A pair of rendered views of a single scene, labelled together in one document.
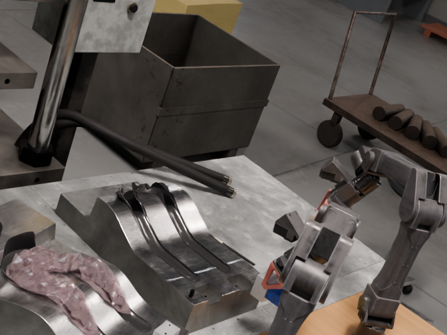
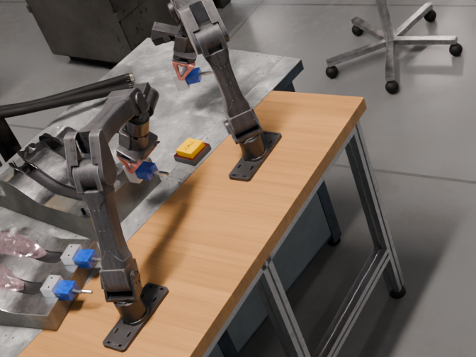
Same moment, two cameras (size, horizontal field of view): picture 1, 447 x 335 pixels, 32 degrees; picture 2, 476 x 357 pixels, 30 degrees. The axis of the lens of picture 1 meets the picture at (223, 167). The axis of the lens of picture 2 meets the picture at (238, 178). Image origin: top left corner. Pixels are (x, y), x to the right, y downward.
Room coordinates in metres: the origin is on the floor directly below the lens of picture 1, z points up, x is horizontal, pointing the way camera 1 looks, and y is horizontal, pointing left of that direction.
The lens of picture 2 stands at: (-0.32, -0.95, 2.24)
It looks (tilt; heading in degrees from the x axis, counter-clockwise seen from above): 37 degrees down; 15
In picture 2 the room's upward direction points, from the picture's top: 22 degrees counter-clockwise
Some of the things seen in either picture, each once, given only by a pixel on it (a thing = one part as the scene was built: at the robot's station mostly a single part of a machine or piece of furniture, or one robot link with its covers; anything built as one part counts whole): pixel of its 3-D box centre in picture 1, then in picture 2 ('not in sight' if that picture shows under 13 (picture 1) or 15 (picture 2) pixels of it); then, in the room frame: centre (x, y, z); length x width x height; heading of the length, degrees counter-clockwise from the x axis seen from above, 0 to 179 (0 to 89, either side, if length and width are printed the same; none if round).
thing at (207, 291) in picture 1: (205, 298); not in sight; (1.48, -0.07, 0.87); 0.05 x 0.05 x 0.04; 54
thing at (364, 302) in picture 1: (376, 311); (243, 126); (1.64, -0.47, 0.90); 0.09 x 0.06 x 0.06; 110
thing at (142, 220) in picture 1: (168, 225); (58, 166); (1.64, 0.07, 0.92); 0.35 x 0.16 x 0.09; 54
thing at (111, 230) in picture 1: (161, 238); (64, 176); (1.66, 0.08, 0.87); 0.50 x 0.26 x 0.14; 54
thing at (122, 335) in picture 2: not in sight; (130, 307); (1.11, -0.19, 0.84); 0.20 x 0.07 x 0.08; 151
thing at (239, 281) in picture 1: (237, 288); (127, 179); (1.57, -0.13, 0.87); 0.05 x 0.05 x 0.04; 54
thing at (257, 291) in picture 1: (281, 297); (149, 171); (1.50, -0.23, 0.93); 0.13 x 0.05 x 0.05; 60
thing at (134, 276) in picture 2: not in sight; (120, 285); (1.12, -0.19, 0.90); 0.09 x 0.06 x 0.06; 78
